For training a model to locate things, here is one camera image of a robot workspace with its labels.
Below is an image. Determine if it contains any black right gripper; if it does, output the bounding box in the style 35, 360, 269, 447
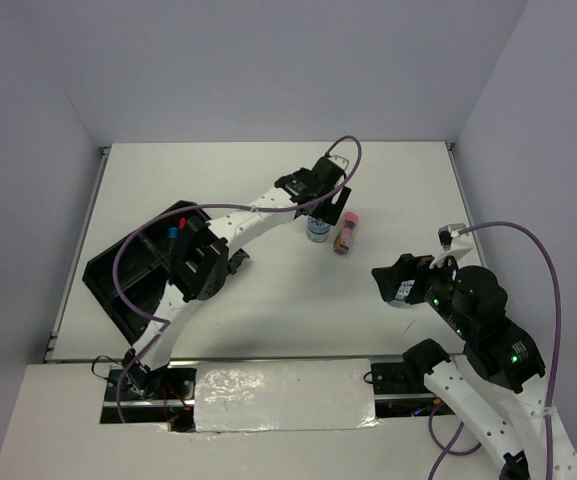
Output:
370, 246, 472, 335

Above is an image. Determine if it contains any blue white round tub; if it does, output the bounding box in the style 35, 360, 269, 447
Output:
306, 216, 331, 243

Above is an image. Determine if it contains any pink lid clear jar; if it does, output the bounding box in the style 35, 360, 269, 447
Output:
333, 212, 359, 256

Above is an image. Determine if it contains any blue cap black highlighter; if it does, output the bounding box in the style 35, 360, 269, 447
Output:
167, 227, 178, 248

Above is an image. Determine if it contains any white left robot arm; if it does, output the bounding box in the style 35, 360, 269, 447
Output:
112, 153, 355, 399

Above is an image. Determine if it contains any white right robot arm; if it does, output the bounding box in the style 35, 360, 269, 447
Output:
371, 254, 577, 479

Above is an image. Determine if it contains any black four-compartment organizer tray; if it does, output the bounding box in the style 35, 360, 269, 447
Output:
82, 200, 252, 346

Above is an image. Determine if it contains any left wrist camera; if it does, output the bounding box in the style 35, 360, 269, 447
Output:
330, 155, 350, 172

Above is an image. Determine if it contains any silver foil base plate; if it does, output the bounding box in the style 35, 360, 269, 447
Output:
194, 359, 378, 433

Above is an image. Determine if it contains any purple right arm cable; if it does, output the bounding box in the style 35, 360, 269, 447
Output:
427, 221, 564, 480

